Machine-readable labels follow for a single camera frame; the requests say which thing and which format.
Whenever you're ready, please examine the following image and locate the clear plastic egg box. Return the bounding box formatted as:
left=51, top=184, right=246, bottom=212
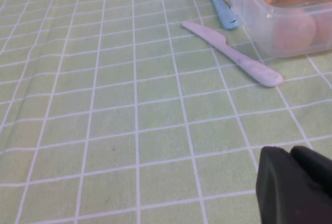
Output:
left=219, top=0, right=332, bottom=59

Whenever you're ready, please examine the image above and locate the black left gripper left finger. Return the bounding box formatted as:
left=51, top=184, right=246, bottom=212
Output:
left=255, top=146, right=332, bottom=224

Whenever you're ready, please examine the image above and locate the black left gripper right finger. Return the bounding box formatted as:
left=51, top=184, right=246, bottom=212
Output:
left=289, top=145, right=332, bottom=198

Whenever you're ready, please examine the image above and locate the green checked tablecloth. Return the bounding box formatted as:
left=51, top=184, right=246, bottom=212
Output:
left=0, top=0, right=332, bottom=224

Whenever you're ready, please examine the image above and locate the pink plastic knife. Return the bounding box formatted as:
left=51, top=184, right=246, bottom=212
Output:
left=181, top=21, right=283, bottom=88

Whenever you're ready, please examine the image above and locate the light blue plastic utensil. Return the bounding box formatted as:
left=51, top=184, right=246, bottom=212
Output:
left=200, top=0, right=241, bottom=30

